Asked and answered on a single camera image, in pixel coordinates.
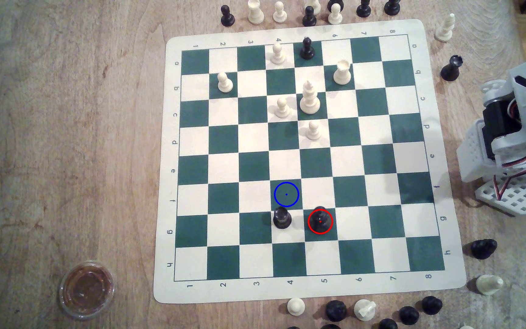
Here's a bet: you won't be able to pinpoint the black chess king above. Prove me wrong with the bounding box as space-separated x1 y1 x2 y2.
310 206 331 235

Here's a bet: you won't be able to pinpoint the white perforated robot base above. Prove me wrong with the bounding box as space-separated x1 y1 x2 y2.
475 175 526 217

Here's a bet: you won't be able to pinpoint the black chess rook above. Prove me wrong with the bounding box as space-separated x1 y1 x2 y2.
440 55 464 82

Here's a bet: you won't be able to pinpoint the white chess bishop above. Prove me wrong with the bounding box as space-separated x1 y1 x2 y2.
435 13 456 43

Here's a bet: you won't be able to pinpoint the black chess knight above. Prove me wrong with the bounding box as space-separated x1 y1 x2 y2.
470 239 498 260

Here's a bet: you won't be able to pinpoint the white chess knight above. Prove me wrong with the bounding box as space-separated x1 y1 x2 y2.
476 274 504 296

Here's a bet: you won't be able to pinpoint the white chess rook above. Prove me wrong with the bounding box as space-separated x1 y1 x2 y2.
247 0 265 25
333 60 352 86

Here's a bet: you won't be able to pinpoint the tall white chess king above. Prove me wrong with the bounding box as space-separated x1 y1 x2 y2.
300 80 321 115

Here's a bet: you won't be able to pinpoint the black pawn on g4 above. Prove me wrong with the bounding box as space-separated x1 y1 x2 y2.
272 207 292 230

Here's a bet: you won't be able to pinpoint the green and white chessboard mat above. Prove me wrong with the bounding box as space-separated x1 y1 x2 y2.
153 18 468 304

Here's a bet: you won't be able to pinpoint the clear plastic cup lid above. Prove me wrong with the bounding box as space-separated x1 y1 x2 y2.
59 260 117 320

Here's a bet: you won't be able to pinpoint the red black white servo wires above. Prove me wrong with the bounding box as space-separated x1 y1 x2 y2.
493 143 526 202

